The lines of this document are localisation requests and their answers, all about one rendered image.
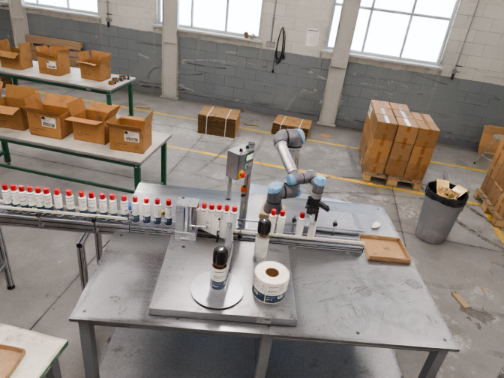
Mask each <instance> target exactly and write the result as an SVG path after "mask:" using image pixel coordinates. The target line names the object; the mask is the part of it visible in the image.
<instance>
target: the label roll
mask: <svg viewBox="0 0 504 378"><path fill-rule="evenodd" d="M289 279H290V272H289V270H288V269H287V267H286V266H284V265H282V264H280V263H279V262H274V261H265V262H261V263H260V264H258V265H257V266H256V268H255V272H254V277H253V286H252V293H253V295H254V297H255V298H256V299H258V300H259V301H261V302H263V303H266V304H277V303H279V302H282V301H283V300H284V299H285V297H286V293H287V287H288V283H289Z"/></svg>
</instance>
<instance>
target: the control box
mask: <svg viewBox="0 0 504 378"><path fill-rule="evenodd" d="M240 148H242V149H243V152H239V149H240ZM245 148H246V145H245V144H241V145H238V146H236V147H235V148H231V149H230V150H228V152H227V161H226V176H227V177H229V178H231V179H234V180H236V181H237V180H239V179H241V178H242V177H241V176H240V174H241V173H245V176H246V175H248V174H250V173H251V171H252V166H250V167H248V168H247V169H245V164H246V163H248V162H250V161H252V160H253V159H254V156H253V159H251V160H249V161H247V162H245V160H246V154H248V153H250V152H252V151H253V153H254V148H252V147H250V148H249V149H245Z"/></svg>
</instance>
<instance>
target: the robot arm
mask: <svg viewBox="0 0 504 378"><path fill-rule="evenodd" d="M273 143H274V147H275V149H276V150H277V151H278V154H279V155H280V159H281V160H282V163H283V165H284V168H285V170H286V179H285V180H284V184H283V183H281V182H278V181H273V182H272V183H270V184H269V185H268V189H267V198H266V202H265V205H264V206H263V211H264V212H265V213H266V214H268V215H270V214H271V213H272V209H276V215H279V214H280V213H281V210H283V207H282V204H281V200H282V199H288V198H295V197H299V196H300V195H301V193H302V185H303V184H311V185H312V186H313V188H312V192H311V195H310V196H308V198H307V202H306V206H307V207H306V206H305V208H306V209H307V211H306V212H307V215H310V216H311V217H310V218H308V219H307V220H308V221H309V222H311V223H313V227H314V226H315V224H316V222H317V218H318V213H319V209H320V208H322V209H324V210H325V211H327V212H328V211H329V210H330V208H329V206H328V205H326V204H325V203H324V202H322V201H321V199H322V196H323V190H324V187H325V184H326V177H324V176H322V175H317V174H316V173H315V172H314V171H313V170H311V169H309V170H308V171H306V172H305V173H299V172H298V171H299V149H300V148H301V147H302V144H304V143H305V134H304V132H303V130H302V129H296V128H295V129H286V130H279V131H278V132H277V133H276V134H275V136H274V140H273ZM319 207H320V208H319ZM314 213H315V214H314Z"/></svg>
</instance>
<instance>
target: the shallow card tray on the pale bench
mask: <svg viewBox="0 0 504 378"><path fill-rule="evenodd" d="M25 355H26V350H25V349H24V348H20V347H16V346H10V345H5V344H1V343H0V378H10V377H11V375H12V374H13V372H14V371H15V370H16V369H17V367H18V365H19V364H20V362H21V361H22V360H23V358H24V356H25Z"/></svg>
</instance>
